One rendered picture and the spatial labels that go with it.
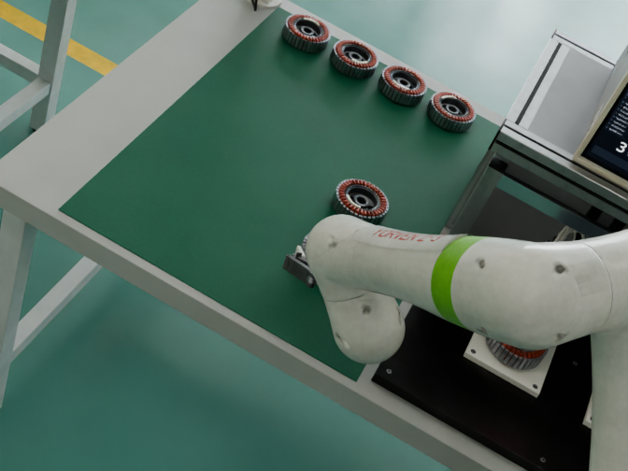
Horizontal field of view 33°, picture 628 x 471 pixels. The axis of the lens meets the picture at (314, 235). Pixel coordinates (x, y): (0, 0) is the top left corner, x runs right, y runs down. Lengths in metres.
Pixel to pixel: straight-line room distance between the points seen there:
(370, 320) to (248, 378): 1.22
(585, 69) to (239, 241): 0.76
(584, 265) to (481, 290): 0.12
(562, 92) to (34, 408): 1.38
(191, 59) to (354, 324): 0.98
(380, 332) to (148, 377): 1.20
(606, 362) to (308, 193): 0.96
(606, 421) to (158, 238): 0.92
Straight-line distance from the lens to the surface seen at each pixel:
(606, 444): 1.38
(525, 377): 1.98
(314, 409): 2.77
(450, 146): 2.44
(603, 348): 1.33
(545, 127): 1.95
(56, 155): 2.06
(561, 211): 1.93
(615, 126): 1.87
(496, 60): 4.37
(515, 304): 1.18
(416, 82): 2.53
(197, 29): 2.48
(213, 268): 1.92
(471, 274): 1.23
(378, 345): 1.58
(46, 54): 3.07
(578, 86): 2.12
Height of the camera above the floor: 2.11
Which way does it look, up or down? 41 degrees down
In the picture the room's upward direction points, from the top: 24 degrees clockwise
